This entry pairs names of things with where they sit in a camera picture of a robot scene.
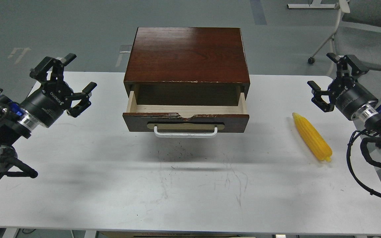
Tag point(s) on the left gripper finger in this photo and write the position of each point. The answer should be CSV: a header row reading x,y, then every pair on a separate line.
x,y
50,71
84,100

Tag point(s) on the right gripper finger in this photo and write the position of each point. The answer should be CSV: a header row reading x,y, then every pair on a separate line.
x,y
349,67
317,97

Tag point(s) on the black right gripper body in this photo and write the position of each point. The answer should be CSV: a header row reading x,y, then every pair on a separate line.
x,y
348,95

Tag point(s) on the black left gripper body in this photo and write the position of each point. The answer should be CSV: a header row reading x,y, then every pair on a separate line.
x,y
47,103

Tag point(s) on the yellow corn cob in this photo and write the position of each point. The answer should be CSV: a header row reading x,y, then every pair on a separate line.
x,y
315,142

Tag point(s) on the wooden drawer with white handle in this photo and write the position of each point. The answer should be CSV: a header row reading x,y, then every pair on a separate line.
x,y
186,121

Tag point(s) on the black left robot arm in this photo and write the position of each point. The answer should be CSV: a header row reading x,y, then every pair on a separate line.
x,y
15,123

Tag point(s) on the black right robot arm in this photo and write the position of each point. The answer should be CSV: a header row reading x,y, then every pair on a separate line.
x,y
370,116

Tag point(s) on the grey office chair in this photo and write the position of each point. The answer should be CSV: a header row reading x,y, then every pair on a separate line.
x,y
364,44

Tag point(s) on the white table leg base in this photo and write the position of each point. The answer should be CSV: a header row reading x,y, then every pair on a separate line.
x,y
312,4

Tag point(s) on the dark wooden cabinet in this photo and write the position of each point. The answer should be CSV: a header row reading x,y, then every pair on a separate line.
x,y
187,55

